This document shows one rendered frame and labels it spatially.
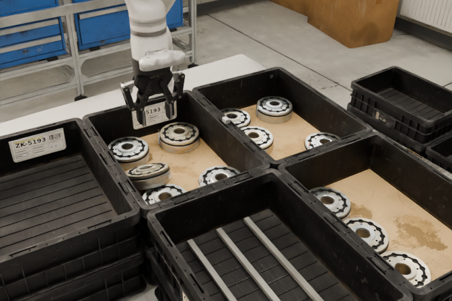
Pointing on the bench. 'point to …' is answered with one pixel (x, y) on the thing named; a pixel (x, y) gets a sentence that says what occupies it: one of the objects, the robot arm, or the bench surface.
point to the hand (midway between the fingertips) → (155, 115)
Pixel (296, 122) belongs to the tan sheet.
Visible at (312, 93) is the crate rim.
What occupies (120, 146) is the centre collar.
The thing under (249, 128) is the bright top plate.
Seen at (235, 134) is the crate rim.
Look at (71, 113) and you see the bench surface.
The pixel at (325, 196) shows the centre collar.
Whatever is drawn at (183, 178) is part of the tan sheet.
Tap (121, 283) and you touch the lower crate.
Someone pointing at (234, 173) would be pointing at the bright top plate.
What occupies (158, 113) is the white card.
